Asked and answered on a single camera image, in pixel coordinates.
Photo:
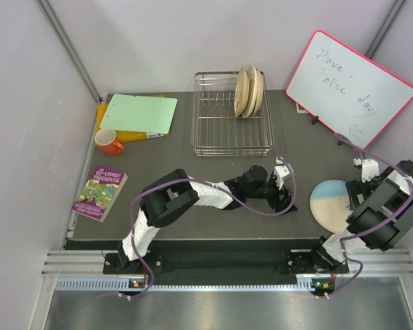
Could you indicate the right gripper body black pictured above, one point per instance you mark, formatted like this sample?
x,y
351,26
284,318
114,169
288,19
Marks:
x,y
357,187

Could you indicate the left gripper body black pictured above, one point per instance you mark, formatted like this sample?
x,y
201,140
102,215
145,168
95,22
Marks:
x,y
267,190

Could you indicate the blue cream plate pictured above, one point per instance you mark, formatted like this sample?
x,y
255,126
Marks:
x,y
330,205

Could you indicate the beige branch plate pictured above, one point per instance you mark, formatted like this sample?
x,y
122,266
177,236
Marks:
x,y
241,92

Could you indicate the green cream floral plate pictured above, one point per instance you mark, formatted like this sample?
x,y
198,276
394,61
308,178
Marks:
x,y
253,76

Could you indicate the beige bird plate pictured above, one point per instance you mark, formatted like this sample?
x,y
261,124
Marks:
x,y
260,91

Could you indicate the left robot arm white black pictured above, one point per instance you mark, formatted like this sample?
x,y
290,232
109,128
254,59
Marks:
x,y
165,201

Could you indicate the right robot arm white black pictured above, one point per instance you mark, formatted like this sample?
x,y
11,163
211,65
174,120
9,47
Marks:
x,y
373,212

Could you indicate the pink framed whiteboard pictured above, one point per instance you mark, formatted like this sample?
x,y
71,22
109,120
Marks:
x,y
347,92

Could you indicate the green plastic cutting board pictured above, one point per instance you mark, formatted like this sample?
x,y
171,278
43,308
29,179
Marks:
x,y
146,114

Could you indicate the purple treehouse book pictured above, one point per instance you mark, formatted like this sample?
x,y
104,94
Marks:
x,y
99,193

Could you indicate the orange ceramic mug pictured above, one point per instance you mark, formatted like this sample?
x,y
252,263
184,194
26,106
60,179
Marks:
x,y
107,141

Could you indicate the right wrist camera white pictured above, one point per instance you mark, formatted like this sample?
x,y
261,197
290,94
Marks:
x,y
369,169

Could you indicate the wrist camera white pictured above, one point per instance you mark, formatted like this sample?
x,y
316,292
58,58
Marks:
x,y
369,169
281,171

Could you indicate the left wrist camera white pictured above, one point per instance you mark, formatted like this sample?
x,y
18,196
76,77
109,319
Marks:
x,y
281,171

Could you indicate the metal wire dish rack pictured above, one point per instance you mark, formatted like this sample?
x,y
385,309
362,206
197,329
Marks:
x,y
215,130

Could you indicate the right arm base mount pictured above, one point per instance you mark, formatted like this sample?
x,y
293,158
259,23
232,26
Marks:
x,y
306,263

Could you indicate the aluminium frame rail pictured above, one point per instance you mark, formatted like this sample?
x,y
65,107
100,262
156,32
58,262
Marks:
x,y
393,263

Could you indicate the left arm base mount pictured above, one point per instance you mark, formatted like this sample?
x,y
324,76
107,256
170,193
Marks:
x,y
114,266

